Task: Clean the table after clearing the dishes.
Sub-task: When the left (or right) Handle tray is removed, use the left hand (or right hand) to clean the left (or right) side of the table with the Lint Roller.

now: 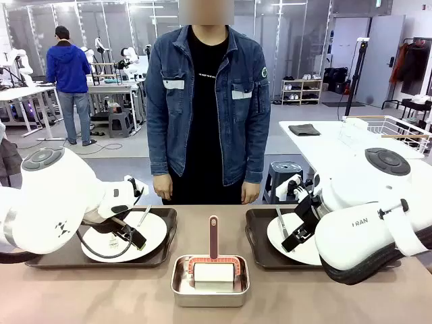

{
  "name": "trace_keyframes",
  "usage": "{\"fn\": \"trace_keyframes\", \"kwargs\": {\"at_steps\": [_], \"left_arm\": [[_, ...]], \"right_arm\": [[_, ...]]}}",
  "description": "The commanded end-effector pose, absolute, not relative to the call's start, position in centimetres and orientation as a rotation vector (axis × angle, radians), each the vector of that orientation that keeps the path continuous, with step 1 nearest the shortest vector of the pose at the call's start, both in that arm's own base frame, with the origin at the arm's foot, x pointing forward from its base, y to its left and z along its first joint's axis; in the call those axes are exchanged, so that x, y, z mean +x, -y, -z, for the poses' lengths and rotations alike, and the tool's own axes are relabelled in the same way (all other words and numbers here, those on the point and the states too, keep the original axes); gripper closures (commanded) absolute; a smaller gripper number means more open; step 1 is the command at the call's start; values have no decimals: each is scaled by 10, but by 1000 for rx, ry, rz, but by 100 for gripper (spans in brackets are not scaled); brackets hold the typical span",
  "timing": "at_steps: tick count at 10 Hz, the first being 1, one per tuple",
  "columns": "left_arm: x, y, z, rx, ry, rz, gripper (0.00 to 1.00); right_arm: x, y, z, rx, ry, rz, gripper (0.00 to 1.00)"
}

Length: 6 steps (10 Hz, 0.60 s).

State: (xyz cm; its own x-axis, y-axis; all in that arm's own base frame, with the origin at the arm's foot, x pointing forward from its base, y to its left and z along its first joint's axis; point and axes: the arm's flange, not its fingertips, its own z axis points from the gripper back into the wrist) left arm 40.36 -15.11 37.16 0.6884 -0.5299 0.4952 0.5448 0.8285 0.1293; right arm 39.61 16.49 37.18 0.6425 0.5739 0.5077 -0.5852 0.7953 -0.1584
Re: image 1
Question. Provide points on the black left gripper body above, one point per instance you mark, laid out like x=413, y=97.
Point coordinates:
x=111, y=225

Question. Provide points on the rectangular stainless steel tray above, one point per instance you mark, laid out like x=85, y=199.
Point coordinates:
x=209, y=300

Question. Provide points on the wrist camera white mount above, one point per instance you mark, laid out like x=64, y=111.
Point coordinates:
x=287, y=187
x=135, y=189

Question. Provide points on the white side table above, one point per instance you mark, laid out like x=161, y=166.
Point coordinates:
x=324, y=145

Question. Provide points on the denim person's right hand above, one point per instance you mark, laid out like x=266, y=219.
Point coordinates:
x=163, y=187

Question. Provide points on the black luggage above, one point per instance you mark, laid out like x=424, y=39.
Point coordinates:
x=335, y=79

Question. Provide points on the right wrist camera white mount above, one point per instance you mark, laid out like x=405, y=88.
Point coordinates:
x=287, y=187

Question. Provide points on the person in denim jacket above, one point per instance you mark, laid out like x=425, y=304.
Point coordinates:
x=175, y=111

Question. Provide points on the silver table knife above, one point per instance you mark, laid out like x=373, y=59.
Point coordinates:
x=281, y=219

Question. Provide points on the silver fork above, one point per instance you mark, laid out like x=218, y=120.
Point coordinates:
x=145, y=216

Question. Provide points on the black tripod stand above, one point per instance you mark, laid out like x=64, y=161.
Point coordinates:
x=363, y=47

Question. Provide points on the person in blue hoodie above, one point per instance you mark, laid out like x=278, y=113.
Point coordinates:
x=67, y=71

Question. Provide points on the dark jacket on chair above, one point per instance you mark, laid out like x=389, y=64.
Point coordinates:
x=10, y=158

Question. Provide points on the denim person's left hand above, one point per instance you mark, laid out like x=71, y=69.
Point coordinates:
x=251, y=194

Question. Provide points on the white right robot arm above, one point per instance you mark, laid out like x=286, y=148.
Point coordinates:
x=354, y=189

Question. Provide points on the dark brown serving tray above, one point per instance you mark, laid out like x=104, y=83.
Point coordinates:
x=101, y=264
x=260, y=236

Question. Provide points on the white round plate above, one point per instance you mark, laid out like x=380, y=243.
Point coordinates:
x=303, y=256
x=155, y=233

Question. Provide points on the denim-sleeved right forearm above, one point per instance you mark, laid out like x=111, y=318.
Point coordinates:
x=157, y=148

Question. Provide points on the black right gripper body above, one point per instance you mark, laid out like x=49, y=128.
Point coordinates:
x=308, y=216

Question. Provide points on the black plastic stool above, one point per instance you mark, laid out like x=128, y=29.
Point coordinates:
x=287, y=167

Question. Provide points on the clothes rack with coats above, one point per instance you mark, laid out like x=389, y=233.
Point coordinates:
x=411, y=67

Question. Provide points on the wooden shoe rack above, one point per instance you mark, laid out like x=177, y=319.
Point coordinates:
x=302, y=89

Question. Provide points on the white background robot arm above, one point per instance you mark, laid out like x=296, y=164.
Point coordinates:
x=23, y=65
x=130, y=60

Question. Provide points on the denim-sleeved left forearm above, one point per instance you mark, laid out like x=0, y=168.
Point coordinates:
x=256, y=152

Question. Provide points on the white lab workbench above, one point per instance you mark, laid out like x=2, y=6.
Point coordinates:
x=108, y=89

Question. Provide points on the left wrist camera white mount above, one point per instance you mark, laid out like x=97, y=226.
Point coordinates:
x=135, y=189

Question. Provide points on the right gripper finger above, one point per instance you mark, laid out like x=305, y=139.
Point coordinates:
x=291, y=241
x=304, y=235

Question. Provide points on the white lab desk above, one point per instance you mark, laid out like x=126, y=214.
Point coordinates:
x=20, y=92

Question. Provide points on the grey plastic stool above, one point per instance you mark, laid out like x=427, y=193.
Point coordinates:
x=119, y=123

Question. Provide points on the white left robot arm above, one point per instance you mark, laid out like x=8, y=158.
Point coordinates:
x=50, y=202

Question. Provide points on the folded dark grey cloth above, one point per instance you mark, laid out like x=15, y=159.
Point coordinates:
x=304, y=130

